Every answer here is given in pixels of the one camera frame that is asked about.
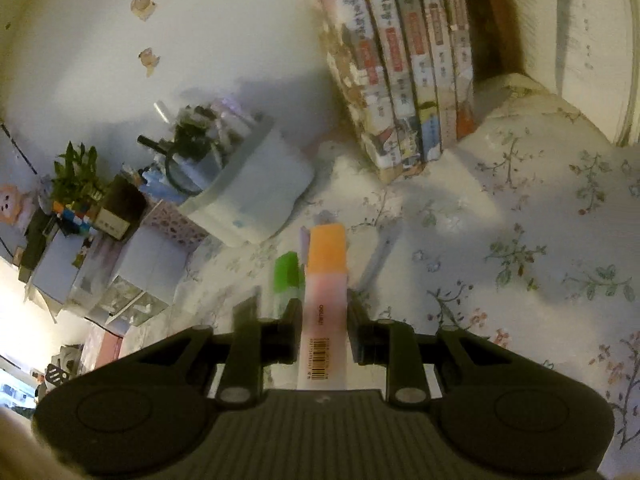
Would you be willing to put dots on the orange highlighter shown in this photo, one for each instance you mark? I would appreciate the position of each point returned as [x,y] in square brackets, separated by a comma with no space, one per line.
[325,285]

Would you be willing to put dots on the cartoon wall sticker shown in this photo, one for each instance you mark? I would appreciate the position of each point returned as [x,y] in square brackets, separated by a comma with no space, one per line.
[149,57]
[141,6]

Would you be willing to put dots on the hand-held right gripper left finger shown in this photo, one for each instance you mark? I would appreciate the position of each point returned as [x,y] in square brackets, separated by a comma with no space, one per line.
[287,335]

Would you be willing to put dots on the white pen holder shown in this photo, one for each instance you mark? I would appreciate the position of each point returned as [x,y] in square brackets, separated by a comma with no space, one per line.
[260,185]

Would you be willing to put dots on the pink perforated pen holder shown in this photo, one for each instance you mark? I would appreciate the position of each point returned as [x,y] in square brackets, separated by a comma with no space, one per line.
[170,225]

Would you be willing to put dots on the black patterned object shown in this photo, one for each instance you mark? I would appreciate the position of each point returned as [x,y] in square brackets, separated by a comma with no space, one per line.
[57,377]

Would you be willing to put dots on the green highlighter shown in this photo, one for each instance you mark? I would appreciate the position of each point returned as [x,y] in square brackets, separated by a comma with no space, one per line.
[287,275]

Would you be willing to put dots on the pink pen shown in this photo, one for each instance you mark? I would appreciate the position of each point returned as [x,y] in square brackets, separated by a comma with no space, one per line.
[303,245]

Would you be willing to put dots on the black magnifying glass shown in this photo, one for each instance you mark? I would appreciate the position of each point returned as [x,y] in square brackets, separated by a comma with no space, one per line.
[150,142]

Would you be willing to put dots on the small grey plush toy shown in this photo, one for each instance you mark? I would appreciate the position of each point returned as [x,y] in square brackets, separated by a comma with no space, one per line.
[46,192]

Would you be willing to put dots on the pink lion plush toy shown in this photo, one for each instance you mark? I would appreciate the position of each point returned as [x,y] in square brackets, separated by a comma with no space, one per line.
[12,202]

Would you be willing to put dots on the colourful puzzle cube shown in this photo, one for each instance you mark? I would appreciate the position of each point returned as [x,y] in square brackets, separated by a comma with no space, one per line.
[75,215]

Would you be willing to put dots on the white storage box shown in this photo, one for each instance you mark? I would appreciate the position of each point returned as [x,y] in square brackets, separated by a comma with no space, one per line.
[60,265]

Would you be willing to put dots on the white drawer organizer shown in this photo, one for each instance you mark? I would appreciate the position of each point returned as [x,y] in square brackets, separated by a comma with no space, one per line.
[150,260]

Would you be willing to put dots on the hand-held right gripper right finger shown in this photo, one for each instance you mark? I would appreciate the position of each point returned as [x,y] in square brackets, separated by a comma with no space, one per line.
[359,335]

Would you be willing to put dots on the dark green box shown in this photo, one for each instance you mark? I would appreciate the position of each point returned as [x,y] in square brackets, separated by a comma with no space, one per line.
[37,245]

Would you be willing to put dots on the potted bamboo plant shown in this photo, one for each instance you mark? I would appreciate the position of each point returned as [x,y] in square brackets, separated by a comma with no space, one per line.
[120,200]

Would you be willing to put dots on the illustrated book with pink cover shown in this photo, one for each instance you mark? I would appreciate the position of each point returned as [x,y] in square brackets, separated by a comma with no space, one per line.
[345,60]

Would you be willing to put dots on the white book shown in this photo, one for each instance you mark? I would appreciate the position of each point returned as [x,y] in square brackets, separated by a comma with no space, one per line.
[600,35]

